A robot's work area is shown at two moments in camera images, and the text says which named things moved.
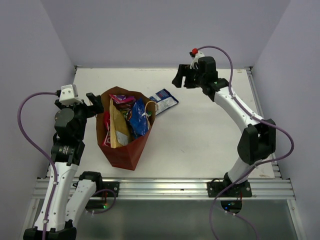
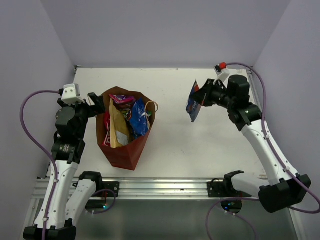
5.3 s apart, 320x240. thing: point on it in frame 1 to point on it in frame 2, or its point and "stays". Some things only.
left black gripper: (96, 101) stays
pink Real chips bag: (107, 138) stays
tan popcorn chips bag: (119, 130) stays
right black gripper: (183, 72) to (203, 95)
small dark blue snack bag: (164, 99) to (193, 106)
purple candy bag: (119, 98) stays
